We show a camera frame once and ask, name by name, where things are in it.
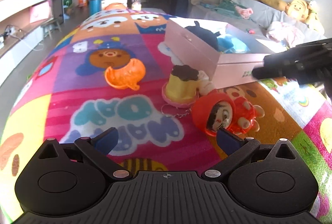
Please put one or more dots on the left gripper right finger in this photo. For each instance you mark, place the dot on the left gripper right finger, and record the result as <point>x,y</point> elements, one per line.
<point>239,151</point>

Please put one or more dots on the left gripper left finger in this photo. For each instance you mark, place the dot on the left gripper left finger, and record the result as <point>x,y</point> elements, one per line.
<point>95,151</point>

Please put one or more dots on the red hooded doll figure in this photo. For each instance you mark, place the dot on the red hooded doll figure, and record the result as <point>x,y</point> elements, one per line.
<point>216,111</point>

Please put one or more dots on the pudding plush keychain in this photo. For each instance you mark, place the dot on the pudding plush keychain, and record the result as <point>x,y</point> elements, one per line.
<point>185,86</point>

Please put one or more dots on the blue wet wipes pack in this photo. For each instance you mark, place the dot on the blue wet wipes pack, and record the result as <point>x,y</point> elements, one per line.
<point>229,44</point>

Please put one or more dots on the black plush toy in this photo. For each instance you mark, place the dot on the black plush toy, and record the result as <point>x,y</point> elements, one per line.
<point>206,35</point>

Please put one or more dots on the pink white blanket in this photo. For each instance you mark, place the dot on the pink white blanket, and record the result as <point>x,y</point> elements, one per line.
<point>292,33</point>

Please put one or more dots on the yellow plush toy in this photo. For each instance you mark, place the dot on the yellow plush toy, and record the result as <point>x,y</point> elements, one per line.
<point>305,12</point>

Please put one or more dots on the beige sofa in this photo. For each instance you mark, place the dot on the beige sofa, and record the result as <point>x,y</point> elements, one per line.
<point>259,21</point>

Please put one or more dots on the colourful cartoon play mat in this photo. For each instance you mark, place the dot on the colourful cartoon play mat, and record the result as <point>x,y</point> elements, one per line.
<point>67,96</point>

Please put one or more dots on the orange plastic toy shell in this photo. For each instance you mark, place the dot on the orange plastic toy shell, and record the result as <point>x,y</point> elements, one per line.
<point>126,77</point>

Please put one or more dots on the pink cardboard box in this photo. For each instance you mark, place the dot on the pink cardboard box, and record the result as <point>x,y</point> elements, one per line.
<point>223,69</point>

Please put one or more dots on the green clothes on sofa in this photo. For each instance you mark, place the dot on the green clothes on sofa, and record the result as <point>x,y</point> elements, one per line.
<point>232,9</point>

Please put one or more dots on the orange round toy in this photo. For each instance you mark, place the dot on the orange round toy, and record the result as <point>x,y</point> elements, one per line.
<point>115,5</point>

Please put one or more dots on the pink paper bag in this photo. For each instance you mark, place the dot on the pink paper bag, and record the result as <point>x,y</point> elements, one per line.
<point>41,11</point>

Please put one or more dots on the red lid candy jar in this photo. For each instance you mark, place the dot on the red lid candy jar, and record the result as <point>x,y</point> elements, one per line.
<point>136,5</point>

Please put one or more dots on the white tv cabinet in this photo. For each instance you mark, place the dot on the white tv cabinet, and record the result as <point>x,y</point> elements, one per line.
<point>14,51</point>

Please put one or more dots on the power strip with cables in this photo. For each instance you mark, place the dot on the power strip with cables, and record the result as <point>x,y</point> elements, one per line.
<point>12,31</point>

